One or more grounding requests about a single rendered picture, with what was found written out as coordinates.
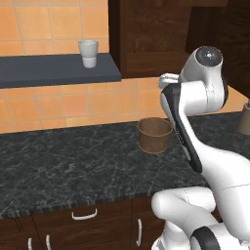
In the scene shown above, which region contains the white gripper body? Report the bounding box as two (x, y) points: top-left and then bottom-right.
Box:
(158, 72), (181, 90)

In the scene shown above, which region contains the brown round basket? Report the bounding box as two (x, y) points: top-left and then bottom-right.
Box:
(136, 117), (174, 155)

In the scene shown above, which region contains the dark wood base cabinet door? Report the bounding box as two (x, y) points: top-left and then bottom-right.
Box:
(131, 194), (167, 250)
(0, 216), (44, 250)

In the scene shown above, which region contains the pale grey cup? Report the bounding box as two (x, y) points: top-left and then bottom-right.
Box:
(77, 39), (100, 69)

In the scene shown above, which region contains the grey brown jar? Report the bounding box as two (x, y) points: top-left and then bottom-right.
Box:
(236, 100), (250, 137)

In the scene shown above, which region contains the dark wood drawer front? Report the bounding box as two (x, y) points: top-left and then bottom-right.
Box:
(30, 198), (134, 250)

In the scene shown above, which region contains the dark wood wall cabinet door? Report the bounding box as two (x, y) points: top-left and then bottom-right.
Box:
(108, 0), (196, 80)

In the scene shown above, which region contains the dark wood wall cabinet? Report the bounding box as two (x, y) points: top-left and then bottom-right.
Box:
(185, 0), (250, 99)

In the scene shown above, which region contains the dark grey wall shelf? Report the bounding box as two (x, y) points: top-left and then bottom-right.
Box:
(0, 52), (123, 90)

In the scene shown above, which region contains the white drawer handle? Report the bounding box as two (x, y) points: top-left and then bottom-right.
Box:
(70, 207), (99, 222)

